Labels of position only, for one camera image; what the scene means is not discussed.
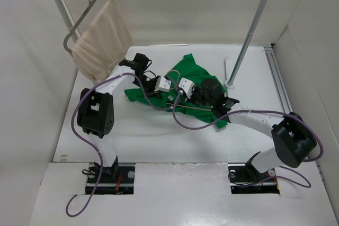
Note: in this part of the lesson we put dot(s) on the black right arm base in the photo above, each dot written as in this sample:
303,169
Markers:
246,180

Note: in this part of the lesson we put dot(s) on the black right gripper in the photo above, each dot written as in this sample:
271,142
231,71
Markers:
191,99

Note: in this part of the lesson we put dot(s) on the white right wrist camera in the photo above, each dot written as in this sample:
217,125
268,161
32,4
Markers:
186,86

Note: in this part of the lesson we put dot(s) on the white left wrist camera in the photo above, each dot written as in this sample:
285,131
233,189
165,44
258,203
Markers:
162,84

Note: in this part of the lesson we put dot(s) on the pink wire hanger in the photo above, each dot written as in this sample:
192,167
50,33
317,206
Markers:
200,78

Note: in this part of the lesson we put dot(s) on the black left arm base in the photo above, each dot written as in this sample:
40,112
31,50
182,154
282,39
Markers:
120,184

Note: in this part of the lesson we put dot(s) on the green t shirt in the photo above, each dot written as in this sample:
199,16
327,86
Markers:
206,115

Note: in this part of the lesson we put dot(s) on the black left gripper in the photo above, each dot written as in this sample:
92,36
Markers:
152,92

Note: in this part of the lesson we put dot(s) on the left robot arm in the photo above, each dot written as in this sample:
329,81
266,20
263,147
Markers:
93,118

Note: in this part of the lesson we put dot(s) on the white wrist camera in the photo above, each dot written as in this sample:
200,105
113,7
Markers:
186,86
162,84

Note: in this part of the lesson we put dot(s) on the beige cloth on hanger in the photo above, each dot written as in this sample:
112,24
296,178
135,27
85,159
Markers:
103,45

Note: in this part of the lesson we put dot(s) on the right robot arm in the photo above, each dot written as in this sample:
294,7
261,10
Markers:
292,141

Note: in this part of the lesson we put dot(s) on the aluminium rail right side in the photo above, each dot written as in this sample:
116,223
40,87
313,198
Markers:
277,79

